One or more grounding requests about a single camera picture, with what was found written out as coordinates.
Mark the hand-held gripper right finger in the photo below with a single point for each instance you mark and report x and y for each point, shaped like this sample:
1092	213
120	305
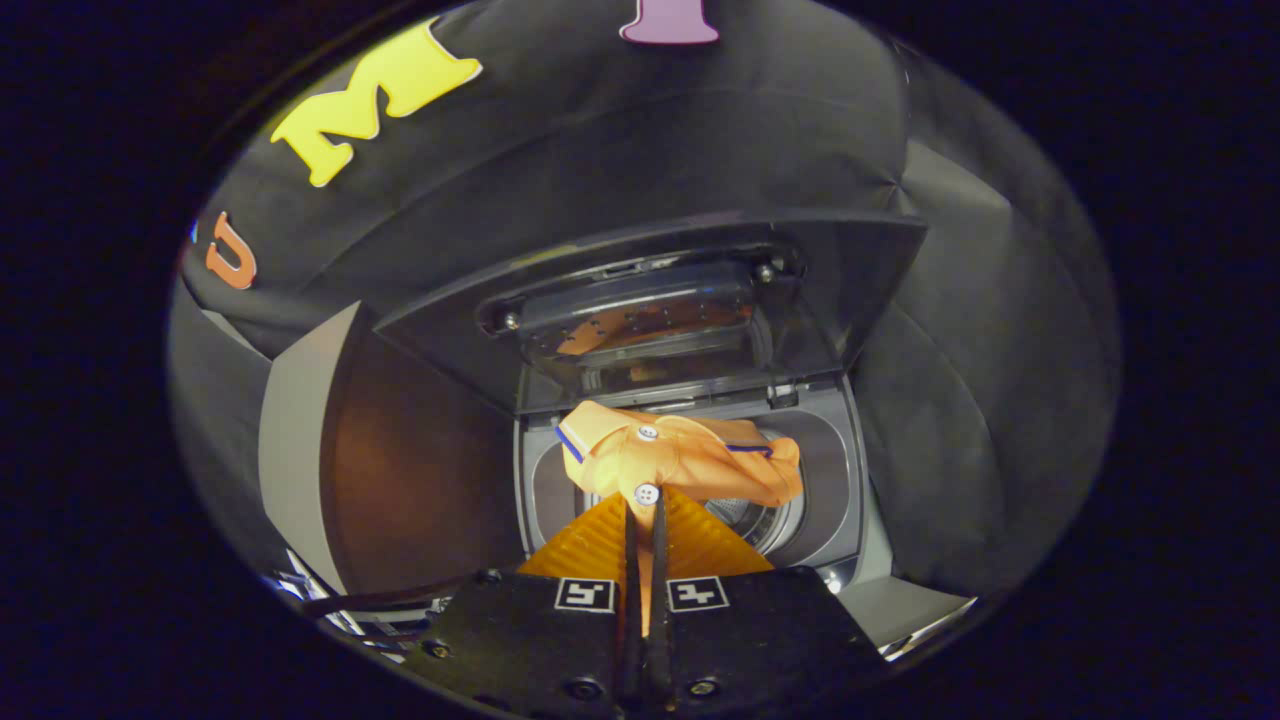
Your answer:
770	640

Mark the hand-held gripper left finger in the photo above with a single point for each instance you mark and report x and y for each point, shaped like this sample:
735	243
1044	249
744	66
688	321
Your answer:
520	640

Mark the yellow polo shirt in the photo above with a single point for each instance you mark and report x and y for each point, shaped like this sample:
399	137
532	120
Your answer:
690	460

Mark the dark grey washing machine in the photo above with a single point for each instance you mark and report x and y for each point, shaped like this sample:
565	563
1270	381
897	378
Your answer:
830	280

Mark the grey cabinet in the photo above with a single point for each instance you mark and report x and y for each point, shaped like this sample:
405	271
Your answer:
420	480

